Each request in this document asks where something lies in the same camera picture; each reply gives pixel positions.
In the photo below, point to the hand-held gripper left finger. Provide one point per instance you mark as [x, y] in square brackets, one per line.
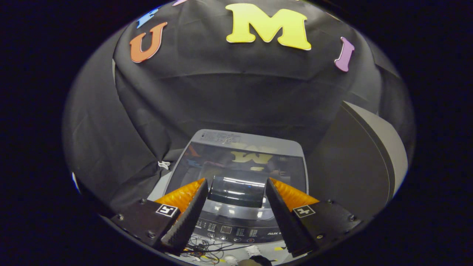
[188, 218]

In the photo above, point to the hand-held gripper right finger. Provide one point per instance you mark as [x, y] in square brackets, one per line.
[284, 218]

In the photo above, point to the grey washing machine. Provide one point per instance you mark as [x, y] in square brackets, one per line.
[229, 231]

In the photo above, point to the dark glass washing machine lid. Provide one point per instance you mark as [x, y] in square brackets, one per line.
[240, 166]

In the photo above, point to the white blue printed object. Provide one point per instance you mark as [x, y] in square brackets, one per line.
[75, 181]

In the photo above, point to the beige cabinet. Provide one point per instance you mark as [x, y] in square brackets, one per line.
[391, 151]

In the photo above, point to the black backdrop cloth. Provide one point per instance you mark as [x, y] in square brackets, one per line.
[221, 96]

